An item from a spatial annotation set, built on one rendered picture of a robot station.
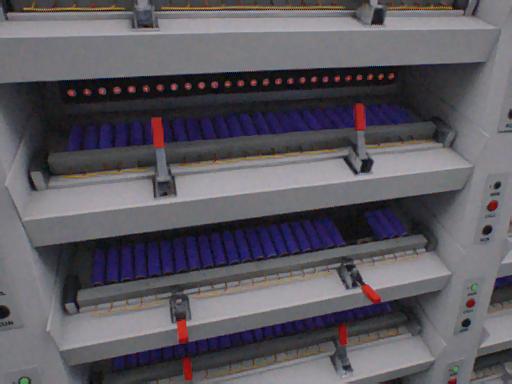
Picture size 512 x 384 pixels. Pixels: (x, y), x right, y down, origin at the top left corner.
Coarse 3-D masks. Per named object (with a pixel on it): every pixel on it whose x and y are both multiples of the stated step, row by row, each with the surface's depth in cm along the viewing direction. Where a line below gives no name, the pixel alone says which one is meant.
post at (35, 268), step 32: (0, 96) 40; (32, 96) 51; (0, 128) 39; (0, 160) 39; (0, 192) 40; (0, 224) 41; (32, 256) 44; (32, 288) 45; (32, 320) 46; (0, 352) 46; (32, 352) 48
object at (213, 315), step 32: (416, 224) 67; (64, 256) 55; (448, 256) 63; (64, 288) 54; (224, 288) 57; (256, 288) 58; (288, 288) 58; (320, 288) 59; (384, 288) 60; (416, 288) 63; (64, 320) 52; (96, 320) 52; (128, 320) 52; (160, 320) 53; (192, 320) 53; (224, 320) 54; (256, 320) 56; (288, 320) 58; (64, 352) 49; (96, 352) 51; (128, 352) 53
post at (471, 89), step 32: (448, 64) 58; (480, 64) 52; (448, 96) 59; (480, 96) 53; (480, 128) 54; (480, 160) 55; (448, 192) 61; (480, 192) 58; (448, 224) 62; (480, 256) 63; (448, 288) 64; (448, 320) 66; (480, 320) 69; (448, 352) 70
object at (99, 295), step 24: (384, 240) 64; (408, 240) 64; (240, 264) 58; (264, 264) 58; (288, 264) 59; (312, 264) 60; (96, 288) 53; (120, 288) 53; (144, 288) 54; (168, 288) 55; (192, 288) 56; (240, 288) 56; (96, 312) 52
